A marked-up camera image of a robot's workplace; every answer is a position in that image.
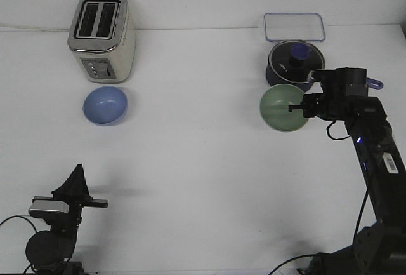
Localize clear blue-rimmed container lid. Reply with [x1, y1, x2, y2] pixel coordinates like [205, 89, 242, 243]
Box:
[263, 12, 325, 42]

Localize glass pot lid blue knob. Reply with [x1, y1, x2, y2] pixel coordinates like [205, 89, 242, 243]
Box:
[268, 40, 325, 82]

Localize blue bowl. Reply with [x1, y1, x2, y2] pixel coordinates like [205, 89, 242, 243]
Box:
[82, 86, 128, 126]

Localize silver two-slot toaster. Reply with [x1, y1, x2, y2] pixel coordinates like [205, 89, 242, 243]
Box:
[67, 0, 136, 83]

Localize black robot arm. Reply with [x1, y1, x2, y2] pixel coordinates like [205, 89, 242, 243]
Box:
[25, 164, 108, 274]
[289, 67, 405, 274]

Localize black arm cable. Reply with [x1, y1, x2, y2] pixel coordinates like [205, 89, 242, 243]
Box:
[325, 119, 353, 141]
[0, 214, 41, 234]

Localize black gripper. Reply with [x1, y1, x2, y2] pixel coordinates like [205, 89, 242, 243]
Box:
[32, 164, 108, 234]
[288, 93, 341, 120]

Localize green bowl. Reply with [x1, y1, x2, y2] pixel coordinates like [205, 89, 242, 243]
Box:
[259, 84, 308, 132]

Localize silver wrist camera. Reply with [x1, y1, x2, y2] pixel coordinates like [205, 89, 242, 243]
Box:
[29, 200, 69, 219]
[308, 69, 335, 82]

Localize dark blue saucepan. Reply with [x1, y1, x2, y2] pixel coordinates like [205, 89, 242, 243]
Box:
[266, 65, 384, 92]

